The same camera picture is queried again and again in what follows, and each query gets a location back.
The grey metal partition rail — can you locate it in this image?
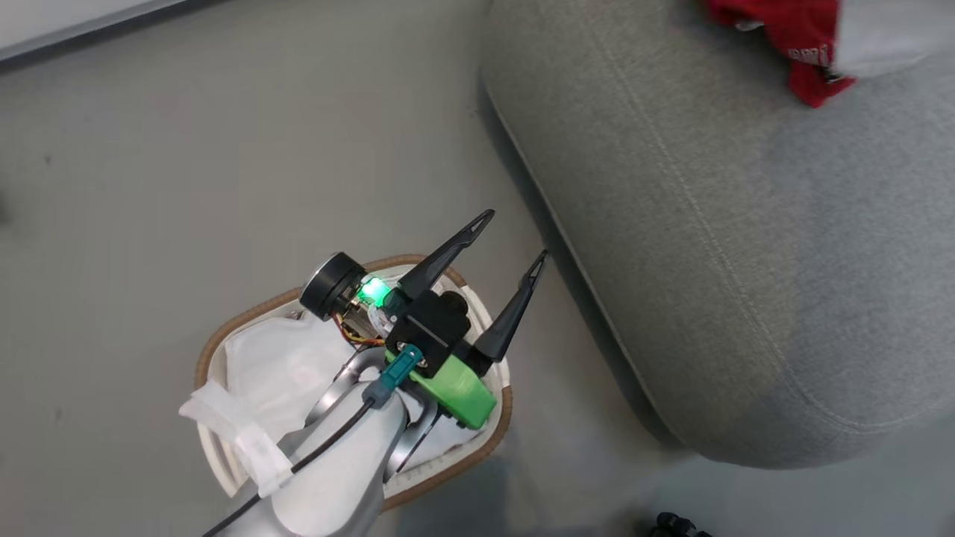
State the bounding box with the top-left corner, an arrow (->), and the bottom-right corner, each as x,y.
0,0 -> 225,72

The teal cable connector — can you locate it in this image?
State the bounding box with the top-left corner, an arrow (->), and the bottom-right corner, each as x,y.
363,345 -> 424,409

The small black knobbed part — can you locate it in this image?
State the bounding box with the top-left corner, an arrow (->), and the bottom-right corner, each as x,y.
647,512 -> 714,537

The red Bulls 23 jersey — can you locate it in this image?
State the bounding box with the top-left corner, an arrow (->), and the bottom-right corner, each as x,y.
704,0 -> 858,110

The white laundry basket brown rim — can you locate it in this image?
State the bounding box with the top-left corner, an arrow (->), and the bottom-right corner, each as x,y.
179,254 -> 515,515

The white fabric basket liner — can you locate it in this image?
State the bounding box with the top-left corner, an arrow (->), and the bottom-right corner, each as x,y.
213,317 -> 360,427

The white garment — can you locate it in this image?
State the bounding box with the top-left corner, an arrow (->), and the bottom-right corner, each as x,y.
833,0 -> 955,80

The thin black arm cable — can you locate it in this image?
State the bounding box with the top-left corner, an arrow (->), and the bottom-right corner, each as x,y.
201,398 -> 378,537

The grey fabric sofa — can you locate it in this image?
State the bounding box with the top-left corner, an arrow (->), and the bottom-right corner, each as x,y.
480,0 -> 955,470

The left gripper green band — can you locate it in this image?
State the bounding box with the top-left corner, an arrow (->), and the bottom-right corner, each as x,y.
300,209 -> 549,431

